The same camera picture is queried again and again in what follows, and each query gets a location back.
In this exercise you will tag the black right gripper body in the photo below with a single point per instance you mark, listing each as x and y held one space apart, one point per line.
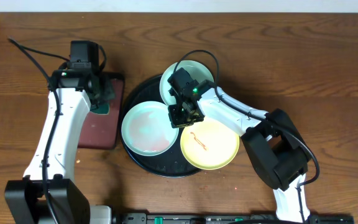
181 117

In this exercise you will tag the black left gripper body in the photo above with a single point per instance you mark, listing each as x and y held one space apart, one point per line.
108 91

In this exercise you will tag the green sponge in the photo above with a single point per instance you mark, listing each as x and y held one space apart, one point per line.
101 109

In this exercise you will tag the yellow plate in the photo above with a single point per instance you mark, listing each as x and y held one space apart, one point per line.
209 144

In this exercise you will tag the light green plate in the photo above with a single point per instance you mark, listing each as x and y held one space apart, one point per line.
146 129
196 70

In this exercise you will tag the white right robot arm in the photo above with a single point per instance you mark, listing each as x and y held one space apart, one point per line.
275 148

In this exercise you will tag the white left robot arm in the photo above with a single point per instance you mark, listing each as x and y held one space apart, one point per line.
47 192

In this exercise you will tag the black rectangular tray, red water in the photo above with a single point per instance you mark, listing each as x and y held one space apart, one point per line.
99 131

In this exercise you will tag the light green plate, red streak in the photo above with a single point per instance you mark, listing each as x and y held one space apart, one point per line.
196 70

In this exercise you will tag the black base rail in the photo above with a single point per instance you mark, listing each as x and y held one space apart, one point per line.
142 218

